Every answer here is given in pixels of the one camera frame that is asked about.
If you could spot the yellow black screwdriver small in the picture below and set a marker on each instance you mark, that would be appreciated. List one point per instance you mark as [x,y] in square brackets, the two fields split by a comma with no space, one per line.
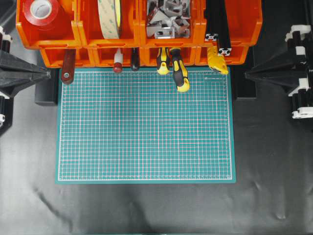
[163,61]

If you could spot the orange lower bin centre right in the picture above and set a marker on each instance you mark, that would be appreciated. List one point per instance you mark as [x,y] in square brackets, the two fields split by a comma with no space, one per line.
[149,56]

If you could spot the yellow black screwdriver large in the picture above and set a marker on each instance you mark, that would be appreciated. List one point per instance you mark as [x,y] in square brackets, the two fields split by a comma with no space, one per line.
[180,73]

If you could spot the black rack base stand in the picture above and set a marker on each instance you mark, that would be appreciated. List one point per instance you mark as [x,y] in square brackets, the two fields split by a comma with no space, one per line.
[46,92]

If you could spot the orange lower bin far left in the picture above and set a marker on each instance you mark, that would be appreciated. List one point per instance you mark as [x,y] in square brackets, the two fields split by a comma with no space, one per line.
[53,58]

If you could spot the orange upper bin centre right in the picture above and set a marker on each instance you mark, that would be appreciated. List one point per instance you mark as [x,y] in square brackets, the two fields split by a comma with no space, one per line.
[195,28]

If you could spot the black aluminium extrusion long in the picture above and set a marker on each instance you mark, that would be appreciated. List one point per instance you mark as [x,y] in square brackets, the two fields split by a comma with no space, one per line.
[221,28]

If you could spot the green cutting mat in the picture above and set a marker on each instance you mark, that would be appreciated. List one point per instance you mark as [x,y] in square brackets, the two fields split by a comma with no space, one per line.
[136,128]

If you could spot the orange bin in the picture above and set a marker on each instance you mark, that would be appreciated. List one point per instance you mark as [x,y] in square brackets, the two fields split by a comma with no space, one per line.
[237,56]
[90,30]
[195,28]
[64,35]
[53,58]
[104,57]
[149,56]
[244,20]

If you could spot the cream double-sided tape roll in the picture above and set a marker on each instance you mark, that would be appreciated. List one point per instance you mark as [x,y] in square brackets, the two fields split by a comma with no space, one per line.
[110,17]

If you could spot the dark brown tool handle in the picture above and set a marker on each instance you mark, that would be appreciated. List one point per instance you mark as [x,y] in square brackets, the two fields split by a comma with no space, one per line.
[135,60]

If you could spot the orange upper bin centre left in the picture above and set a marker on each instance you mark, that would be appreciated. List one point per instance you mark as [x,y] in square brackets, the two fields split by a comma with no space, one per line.
[90,30]

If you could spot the red tape roll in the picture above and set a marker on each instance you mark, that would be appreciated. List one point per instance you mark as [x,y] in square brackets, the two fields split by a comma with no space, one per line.
[44,14]

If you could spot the orange upper bin far left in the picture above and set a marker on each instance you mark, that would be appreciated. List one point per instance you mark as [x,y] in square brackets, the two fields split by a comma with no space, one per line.
[64,35]

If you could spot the black aluminium extrusion short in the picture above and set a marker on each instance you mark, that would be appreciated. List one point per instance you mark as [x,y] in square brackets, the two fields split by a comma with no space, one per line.
[211,37]

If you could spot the pile of metal corner brackets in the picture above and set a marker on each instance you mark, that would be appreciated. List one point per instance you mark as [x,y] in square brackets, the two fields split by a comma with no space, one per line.
[168,19]

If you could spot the yellow utility cutter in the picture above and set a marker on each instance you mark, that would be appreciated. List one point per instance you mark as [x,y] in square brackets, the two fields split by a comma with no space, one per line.
[215,61]

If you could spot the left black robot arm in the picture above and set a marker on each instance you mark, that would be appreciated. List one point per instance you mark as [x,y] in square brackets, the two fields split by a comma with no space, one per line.
[15,76]

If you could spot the brown wooden handle tool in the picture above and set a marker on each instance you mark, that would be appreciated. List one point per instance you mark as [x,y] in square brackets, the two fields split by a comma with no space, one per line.
[68,67]

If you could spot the orange upper bin far right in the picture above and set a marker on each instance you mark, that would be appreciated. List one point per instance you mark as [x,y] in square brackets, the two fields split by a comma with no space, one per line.
[244,20]

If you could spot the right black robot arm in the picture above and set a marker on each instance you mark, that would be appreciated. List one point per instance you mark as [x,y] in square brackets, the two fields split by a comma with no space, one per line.
[292,70]

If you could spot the orange lower bin far right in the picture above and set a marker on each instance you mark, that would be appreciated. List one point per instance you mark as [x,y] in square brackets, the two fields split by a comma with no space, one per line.
[237,56]

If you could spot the orange lower bin centre left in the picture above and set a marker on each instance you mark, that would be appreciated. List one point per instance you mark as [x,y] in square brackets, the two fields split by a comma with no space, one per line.
[104,57]

